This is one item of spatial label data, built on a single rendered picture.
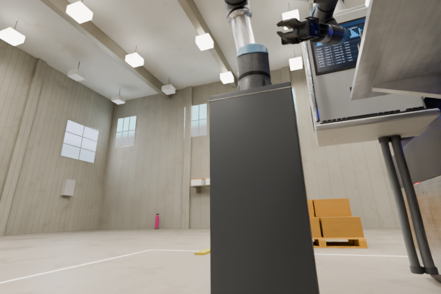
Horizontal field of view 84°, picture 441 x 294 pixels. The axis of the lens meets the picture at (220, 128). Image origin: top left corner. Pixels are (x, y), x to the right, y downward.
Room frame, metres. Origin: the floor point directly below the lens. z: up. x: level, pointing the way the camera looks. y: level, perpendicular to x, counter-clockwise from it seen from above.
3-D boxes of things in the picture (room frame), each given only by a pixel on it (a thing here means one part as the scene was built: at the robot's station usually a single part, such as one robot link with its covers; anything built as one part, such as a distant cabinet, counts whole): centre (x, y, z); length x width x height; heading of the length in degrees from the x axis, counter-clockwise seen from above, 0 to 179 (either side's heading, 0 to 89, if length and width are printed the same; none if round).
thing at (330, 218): (4.01, -1.44, 0.33); 1.15 x 0.79 x 0.65; 71
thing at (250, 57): (0.78, -0.12, 0.96); 0.13 x 0.12 x 0.14; 172
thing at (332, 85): (1.23, -0.76, 1.19); 0.51 x 0.19 x 0.78; 68
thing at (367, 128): (1.07, -0.68, 0.79); 0.45 x 0.28 x 0.03; 68
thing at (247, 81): (0.77, -0.12, 0.84); 0.15 x 0.15 x 0.10
